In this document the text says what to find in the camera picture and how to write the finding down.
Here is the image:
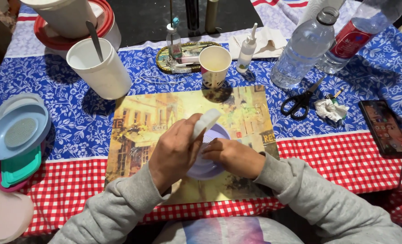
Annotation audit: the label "person's left hand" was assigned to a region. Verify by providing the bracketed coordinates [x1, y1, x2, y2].
[148, 113, 206, 195]

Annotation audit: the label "person's right hand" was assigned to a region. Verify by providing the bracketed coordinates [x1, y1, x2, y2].
[201, 138, 266, 180]

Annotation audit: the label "lilac plastic soap dish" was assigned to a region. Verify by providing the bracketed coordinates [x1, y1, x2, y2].
[186, 123, 232, 181]

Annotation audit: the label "white soap bar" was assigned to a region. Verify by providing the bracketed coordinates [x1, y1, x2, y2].
[191, 108, 222, 142]

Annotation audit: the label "painted street scene placemat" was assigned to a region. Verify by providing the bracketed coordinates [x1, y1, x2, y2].
[104, 85, 280, 206]

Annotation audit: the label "patterned paper cup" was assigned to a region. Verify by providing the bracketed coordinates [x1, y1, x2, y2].
[199, 45, 232, 89]

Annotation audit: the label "person's lap clothing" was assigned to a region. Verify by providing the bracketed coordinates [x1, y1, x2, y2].
[152, 217, 304, 244]

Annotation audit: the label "gold rimmed decorative tray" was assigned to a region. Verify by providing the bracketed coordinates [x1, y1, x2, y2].
[156, 41, 222, 74]

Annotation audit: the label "small bottle with teal cap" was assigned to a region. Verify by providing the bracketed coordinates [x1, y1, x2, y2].
[166, 17, 183, 61]

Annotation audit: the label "white squeeze glue bottle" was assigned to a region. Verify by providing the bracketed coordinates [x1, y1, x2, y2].
[236, 23, 258, 74]

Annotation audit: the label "blue floral checkered tablecloth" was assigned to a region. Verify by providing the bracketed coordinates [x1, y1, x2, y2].
[0, 0, 402, 236]

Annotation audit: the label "white plastic tub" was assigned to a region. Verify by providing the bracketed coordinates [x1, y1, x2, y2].
[66, 37, 133, 100]

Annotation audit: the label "white folded cloth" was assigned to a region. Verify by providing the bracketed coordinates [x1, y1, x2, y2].
[228, 26, 288, 60]

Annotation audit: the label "crumpled white tissue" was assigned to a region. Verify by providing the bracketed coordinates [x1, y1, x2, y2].
[314, 98, 350, 123]

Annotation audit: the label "black cylindrical bottle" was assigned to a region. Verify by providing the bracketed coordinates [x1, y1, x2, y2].
[185, 0, 200, 32]

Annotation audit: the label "olive cylindrical bottle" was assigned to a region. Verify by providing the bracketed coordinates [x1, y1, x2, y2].
[204, 0, 220, 34]

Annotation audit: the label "black mat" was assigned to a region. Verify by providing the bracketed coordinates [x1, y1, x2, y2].
[106, 0, 264, 49]

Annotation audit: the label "small green gold item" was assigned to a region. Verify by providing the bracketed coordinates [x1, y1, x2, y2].
[325, 88, 345, 101]

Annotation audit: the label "clear open water bottle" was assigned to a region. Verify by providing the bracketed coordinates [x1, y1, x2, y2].
[270, 6, 340, 90]

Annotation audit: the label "white tub with red lid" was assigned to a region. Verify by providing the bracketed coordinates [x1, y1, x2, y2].
[34, 0, 122, 60]

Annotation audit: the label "metal spoon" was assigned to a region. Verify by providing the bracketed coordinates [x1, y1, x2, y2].
[85, 20, 105, 63]

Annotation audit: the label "black smartphone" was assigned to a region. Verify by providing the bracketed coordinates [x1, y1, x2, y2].
[358, 99, 402, 159]

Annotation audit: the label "teal plastic lid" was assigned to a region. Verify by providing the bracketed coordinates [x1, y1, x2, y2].
[0, 145, 42, 188]

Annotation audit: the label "blue plastic soap dish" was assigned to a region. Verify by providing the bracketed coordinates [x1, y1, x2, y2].
[0, 92, 52, 161]

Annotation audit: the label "large white bucket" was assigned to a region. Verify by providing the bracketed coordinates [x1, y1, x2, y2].
[20, 0, 98, 39]

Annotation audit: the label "red label water bottle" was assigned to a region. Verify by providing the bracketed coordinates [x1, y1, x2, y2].
[315, 0, 402, 75]

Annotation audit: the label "pink plastic lid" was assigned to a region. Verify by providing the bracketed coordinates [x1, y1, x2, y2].
[0, 141, 46, 193]

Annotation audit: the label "pale pink round object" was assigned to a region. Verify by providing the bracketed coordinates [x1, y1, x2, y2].
[0, 183, 35, 244]

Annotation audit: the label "black handled scissors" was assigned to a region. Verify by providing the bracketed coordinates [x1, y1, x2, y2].
[280, 76, 325, 120]

